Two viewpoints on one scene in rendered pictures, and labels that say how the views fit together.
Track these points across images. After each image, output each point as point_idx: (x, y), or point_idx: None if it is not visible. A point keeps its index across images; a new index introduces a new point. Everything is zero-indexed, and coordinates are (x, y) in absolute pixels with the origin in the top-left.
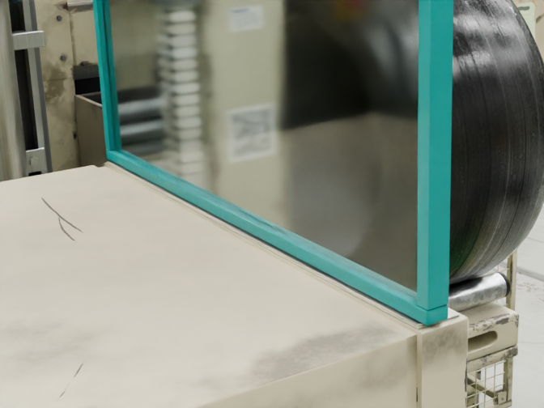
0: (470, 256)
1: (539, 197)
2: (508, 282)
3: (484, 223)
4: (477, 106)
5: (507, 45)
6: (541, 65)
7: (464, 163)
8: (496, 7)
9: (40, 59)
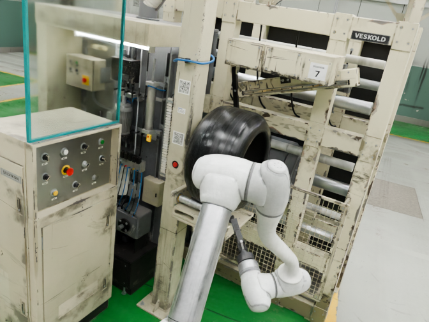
0: None
1: None
2: (230, 218)
3: None
4: (199, 153)
5: (219, 144)
6: (228, 154)
7: (191, 166)
8: (228, 133)
9: None
